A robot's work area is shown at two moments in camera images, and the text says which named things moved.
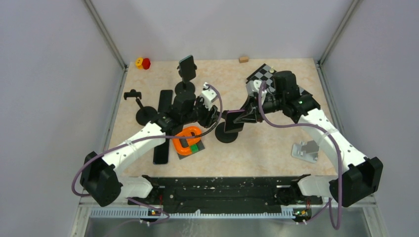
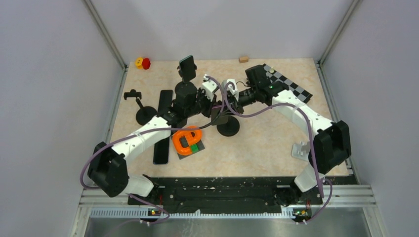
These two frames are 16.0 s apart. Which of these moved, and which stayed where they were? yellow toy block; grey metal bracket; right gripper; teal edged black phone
Moved: right gripper
Stayed: yellow toy block; grey metal bracket; teal edged black phone
